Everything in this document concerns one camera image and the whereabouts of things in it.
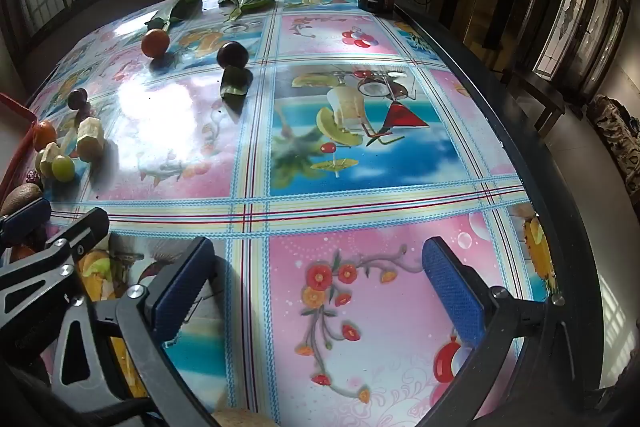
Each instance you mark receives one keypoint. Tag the large dark green leaf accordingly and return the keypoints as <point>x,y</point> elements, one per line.
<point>175,9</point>

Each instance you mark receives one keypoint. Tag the orange tangerine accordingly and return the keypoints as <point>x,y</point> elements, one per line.
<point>155,43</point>
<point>21,253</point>
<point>44,134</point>

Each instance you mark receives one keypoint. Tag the dark wooden bench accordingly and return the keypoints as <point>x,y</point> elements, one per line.
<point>535,94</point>

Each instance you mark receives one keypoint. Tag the dark purple plum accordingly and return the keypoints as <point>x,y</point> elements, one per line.
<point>77,98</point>
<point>232,55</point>

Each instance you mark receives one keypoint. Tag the carved wooden furniture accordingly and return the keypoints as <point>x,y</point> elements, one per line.
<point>612,137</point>

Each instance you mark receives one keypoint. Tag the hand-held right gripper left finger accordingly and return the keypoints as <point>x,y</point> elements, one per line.
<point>180,292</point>

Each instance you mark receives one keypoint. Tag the small green leaf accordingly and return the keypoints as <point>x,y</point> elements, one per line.
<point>233,84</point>

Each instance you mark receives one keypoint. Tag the red rimmed white tray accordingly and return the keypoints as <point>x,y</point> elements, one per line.
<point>20,112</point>

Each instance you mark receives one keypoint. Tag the stained glass door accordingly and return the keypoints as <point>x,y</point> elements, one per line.
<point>575,7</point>

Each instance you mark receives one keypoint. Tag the fruit printed tablecloth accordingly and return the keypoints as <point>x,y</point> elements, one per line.
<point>175,132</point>

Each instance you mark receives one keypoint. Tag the dried red date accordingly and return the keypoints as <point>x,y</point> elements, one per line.
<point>32,177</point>

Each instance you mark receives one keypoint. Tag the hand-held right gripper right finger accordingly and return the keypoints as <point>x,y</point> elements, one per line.
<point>452,292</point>

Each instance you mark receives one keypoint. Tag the dark wooden table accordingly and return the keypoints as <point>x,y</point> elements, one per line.
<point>560,187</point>

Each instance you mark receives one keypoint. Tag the brown kiwi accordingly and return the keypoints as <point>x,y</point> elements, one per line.
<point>20,199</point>

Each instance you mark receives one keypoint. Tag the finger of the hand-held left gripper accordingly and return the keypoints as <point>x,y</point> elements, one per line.
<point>82,229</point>
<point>27,217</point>

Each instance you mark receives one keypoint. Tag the green grape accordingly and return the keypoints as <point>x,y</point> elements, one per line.
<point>63,168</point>

